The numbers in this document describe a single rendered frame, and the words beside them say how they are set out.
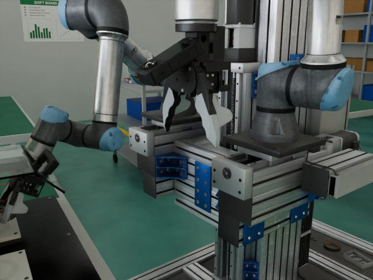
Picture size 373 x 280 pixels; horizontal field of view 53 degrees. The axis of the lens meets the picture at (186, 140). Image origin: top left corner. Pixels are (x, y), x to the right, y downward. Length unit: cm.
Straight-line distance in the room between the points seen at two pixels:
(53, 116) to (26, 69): 515
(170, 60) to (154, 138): 82
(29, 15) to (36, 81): 98
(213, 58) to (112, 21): 54
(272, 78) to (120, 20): 47
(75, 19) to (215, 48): 66
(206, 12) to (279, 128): 56
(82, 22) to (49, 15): 512
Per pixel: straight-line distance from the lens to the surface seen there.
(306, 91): 104
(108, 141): 111
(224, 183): 107
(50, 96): 638
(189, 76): 63
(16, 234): 121
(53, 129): 116
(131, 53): 141
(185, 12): 63
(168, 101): 69
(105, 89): 113
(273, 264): 164
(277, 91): 108
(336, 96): 101
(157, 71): 59
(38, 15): 632
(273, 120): 110
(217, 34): 67
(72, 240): 115
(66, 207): 141
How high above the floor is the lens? 133
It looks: 15 degrees down
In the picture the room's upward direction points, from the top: straight up
